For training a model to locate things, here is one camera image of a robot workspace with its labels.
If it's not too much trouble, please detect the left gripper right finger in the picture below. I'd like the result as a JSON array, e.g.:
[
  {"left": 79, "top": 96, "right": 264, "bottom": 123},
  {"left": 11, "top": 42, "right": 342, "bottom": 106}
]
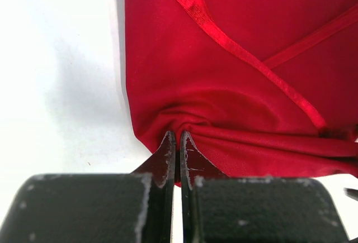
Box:
[{"left": 180, "top": 131, "right": 348, "bottom": 242}]

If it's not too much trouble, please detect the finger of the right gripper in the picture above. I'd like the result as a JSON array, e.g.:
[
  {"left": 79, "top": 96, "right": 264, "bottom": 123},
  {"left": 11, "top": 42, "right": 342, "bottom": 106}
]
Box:
[{"left": 344, "top": 188, "right": 358, "bottom": 200}]

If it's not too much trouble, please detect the red cloth napkin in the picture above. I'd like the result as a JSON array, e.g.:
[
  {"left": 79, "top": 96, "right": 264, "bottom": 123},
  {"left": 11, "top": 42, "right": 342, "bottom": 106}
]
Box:
[{"left": 125, "top": 0, "right": 357, "bottom": 177}]

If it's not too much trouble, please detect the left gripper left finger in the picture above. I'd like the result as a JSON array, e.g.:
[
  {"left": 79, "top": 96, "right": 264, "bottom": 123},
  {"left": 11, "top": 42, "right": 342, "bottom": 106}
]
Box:
[{"left": 1, "top": 131, "right": 176, "bottom": 242}]

